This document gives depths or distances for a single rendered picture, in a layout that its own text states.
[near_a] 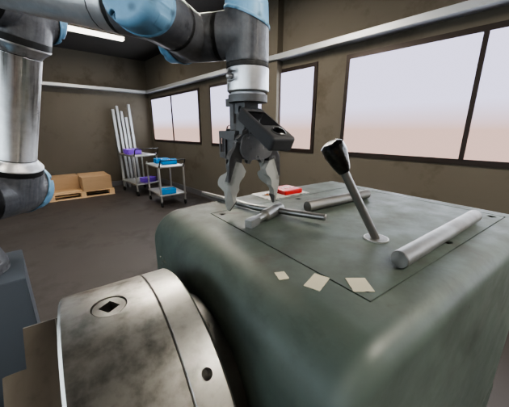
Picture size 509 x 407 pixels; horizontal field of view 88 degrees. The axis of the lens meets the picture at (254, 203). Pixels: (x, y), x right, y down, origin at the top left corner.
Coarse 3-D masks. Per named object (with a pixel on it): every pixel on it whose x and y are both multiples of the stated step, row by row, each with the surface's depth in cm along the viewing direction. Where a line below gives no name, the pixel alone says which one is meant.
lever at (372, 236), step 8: (344, 176) 36; (352, 184) 37; (352, 192) 37; (360, 200) 38; (360, 208) 38; (368, 216) 39; (368, 224) 39; (368, 232) 40; (376, 232) 40; (368, 240) 40; (376, 240) 40; (384, 240) 40
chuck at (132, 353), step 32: (96, 288) 33; (128, 288) 31; (64, 320) 26; (96, 320) 26; (128, 320) 26; (160, 320) 27; (64, 352) 23; (96, 352) 23; (128, 352) 24; (160, 352) 25; (64, 384) 21; (96, 384) 22; (128, 384) 22; (160, 384) 23
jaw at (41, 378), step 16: (48, 320) 32; (32, 336) 31; (48, 336) 32; (32, 352) 30; (48, 352) 31; (32, 368) 30; (48, 368) 30; (16, 384) 29; (32, 384) 29; (48, 384) 30; (16, 400) 28; (32, 400) 29; (48, 400) 29
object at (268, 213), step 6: (276, 204) 51; (282, 204) 52; (264, 210) 48; (270, 210) 48; (276, 210) 50; (252, 216) 45; (258, 216) 45; (264, 216) 47; (270, 216) 48; (246, 222) 44; (252, 222) 43; (258, 222) 45; (252, 228) 43
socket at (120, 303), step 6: (102, 300) 29; (108, 300) 29; (114, 300) 29; (120, 300) 29; (96, 306) 28; (102, 306) 28; (108, 306) 29; (114, 306) 29; (120, 306) 28; (96, 312) 27; (102, 312) 27; (108, 312) 29; (114, 312) 27
